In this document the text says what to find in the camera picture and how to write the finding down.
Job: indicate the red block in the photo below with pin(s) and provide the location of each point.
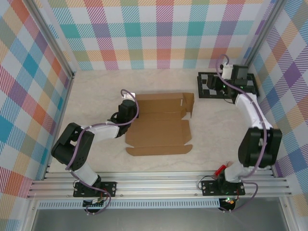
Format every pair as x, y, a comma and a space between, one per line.
220, 170

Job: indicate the aluminium corner post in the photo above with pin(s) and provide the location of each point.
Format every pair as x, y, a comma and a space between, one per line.
51, 38
262, 36

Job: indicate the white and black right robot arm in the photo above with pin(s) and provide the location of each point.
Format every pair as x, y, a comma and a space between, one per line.
252, 146

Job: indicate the black grey checkerboard calibration board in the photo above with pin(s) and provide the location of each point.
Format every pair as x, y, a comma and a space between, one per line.
202, 79

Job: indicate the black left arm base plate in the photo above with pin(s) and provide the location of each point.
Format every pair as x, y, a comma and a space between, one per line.
109, 188

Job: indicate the brown cardboard box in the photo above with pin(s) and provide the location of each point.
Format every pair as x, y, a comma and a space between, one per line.
158, 130

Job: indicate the small circuit board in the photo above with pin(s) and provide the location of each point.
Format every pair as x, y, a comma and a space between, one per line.
229, 201
95, 203

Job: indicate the long aluminium frame rail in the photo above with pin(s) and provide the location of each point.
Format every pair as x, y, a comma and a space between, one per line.
156, 185

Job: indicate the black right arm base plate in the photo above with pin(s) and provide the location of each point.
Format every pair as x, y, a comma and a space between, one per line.
209, 188

